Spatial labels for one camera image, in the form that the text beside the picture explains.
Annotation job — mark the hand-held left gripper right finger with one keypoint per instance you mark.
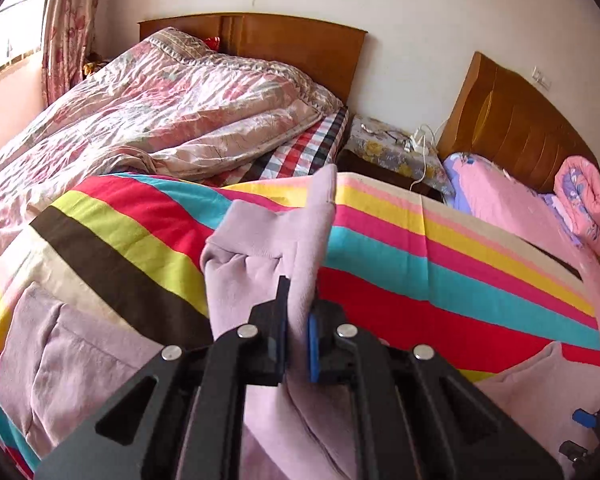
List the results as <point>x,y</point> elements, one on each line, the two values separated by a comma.
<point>314,347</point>

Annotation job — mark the white power strip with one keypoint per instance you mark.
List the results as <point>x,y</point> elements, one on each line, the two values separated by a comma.
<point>416,141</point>

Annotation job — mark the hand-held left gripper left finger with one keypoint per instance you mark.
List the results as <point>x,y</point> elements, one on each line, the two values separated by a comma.
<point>280,342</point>

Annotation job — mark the small red item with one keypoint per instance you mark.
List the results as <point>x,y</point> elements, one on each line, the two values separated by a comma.
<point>212,43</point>

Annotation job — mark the window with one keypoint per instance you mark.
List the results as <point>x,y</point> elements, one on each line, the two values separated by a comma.
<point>20,25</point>

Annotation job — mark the pink bed sheet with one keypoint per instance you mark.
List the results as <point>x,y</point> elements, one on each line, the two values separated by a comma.
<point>595,280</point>

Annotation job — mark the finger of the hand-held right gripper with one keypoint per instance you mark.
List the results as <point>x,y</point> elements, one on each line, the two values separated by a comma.
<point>585,418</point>

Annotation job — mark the dark wooden nightstand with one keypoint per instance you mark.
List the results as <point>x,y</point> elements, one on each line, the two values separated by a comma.
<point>370,166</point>

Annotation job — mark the pink floral curtain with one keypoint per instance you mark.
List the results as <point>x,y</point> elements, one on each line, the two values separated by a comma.
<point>70,25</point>

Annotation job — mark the pink floral pillow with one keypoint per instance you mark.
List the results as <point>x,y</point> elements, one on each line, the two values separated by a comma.
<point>485,180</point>

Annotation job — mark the rolled pink floral quilt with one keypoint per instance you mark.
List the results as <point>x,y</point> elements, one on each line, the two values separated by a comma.
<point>580,200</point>

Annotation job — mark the padded wooden headboard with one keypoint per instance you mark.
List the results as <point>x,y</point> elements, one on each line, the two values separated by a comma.
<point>510,125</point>

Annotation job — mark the lilac sweatshirt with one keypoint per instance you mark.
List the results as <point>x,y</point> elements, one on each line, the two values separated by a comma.
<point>260,240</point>

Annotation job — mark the rainbow striped blanket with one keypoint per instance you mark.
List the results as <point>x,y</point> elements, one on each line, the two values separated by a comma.
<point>405,280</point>

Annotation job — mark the white wall socket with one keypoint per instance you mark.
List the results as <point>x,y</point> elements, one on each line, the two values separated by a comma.
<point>541,78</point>

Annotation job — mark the plain wooden headboard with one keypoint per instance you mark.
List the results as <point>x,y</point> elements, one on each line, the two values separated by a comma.
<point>305,50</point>

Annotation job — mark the red plaid bed sheet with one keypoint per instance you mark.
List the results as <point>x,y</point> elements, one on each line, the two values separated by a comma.
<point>305,145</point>

